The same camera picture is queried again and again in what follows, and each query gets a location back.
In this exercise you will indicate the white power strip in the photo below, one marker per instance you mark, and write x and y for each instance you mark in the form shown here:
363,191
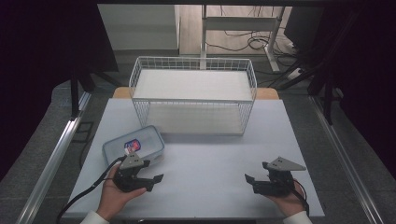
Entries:
295,74

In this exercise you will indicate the black metal stand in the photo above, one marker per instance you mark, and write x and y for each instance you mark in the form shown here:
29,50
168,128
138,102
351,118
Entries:
327,96
74,93

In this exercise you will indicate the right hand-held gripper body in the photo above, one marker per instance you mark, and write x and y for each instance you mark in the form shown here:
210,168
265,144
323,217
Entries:
275,183

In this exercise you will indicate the person's left hand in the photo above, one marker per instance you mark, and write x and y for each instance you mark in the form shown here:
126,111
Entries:
116,196

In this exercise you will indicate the white metal desk frame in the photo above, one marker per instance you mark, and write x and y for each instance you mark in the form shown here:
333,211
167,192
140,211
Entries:
239,23

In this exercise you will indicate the aluminium rail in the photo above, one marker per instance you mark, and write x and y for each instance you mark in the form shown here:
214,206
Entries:
345,161
53,158

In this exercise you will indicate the wooden table top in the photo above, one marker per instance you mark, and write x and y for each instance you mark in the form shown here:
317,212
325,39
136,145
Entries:
267,93

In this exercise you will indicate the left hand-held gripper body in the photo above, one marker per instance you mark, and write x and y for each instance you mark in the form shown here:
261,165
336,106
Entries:
130,180

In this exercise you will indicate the person's right hand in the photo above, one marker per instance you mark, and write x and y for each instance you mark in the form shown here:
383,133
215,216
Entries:
291,202

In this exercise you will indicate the clear plastic container blue lid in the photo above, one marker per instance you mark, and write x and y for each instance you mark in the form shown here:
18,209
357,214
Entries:
146,141

